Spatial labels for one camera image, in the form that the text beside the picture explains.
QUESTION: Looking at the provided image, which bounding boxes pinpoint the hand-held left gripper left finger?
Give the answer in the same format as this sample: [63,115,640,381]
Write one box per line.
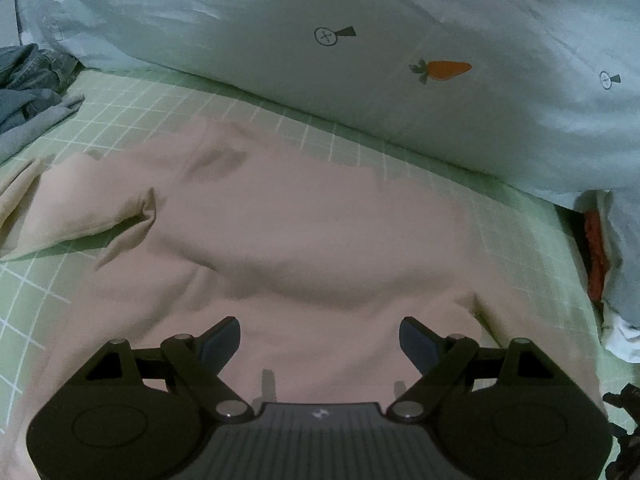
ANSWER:
[86,316,251,420]

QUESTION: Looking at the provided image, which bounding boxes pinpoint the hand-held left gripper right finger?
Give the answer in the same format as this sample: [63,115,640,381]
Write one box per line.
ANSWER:
[387,316,557,422]

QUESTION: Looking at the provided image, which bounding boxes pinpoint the pink garment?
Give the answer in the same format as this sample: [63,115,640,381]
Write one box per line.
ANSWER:
[0,119,601,480]

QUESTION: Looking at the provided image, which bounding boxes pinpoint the white cloth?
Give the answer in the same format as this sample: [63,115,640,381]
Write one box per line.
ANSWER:
[602,305,640,361]

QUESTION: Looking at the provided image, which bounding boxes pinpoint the orange cloth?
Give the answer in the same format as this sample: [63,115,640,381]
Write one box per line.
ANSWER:
[582,210,612,303]

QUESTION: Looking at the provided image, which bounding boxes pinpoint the grey blue blanket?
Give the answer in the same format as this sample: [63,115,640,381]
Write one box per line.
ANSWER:
[597,187,640,328]

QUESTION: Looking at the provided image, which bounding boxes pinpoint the green grid bedsheet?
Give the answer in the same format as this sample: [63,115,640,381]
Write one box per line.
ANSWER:
[0,67,613,441]

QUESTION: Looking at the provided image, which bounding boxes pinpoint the grey garment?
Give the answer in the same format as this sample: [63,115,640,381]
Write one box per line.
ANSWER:
[0,94,86,163]

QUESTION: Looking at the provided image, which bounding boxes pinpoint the light blue carrot print duvet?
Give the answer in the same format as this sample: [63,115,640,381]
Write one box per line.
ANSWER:
[15,0,640,206]

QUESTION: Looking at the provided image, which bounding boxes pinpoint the blue denim jeans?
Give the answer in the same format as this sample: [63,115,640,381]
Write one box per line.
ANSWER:
[0,44,83,131]

